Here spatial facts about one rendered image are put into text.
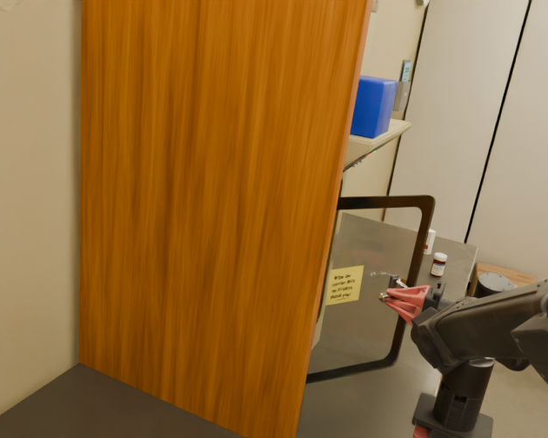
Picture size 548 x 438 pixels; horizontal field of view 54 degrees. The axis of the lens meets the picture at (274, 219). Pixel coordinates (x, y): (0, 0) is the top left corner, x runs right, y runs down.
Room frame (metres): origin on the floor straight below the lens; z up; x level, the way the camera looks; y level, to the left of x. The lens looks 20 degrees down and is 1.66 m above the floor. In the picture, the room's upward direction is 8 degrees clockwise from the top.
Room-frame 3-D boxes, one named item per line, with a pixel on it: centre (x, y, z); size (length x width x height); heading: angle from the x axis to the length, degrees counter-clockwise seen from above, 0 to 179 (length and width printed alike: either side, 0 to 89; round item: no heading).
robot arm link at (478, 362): (0.63, -0.28, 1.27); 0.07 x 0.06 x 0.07; 21
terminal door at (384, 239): (0.96, -0.18, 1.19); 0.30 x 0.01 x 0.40; 119
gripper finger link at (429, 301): (0.93, -0.28, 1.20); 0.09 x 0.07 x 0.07; 68
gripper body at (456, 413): (0.62, -0.28, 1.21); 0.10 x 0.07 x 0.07; 68
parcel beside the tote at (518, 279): (3.36, -1.61, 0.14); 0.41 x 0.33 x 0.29; 74
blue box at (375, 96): (0.94, -0.11, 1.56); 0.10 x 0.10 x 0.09; 68
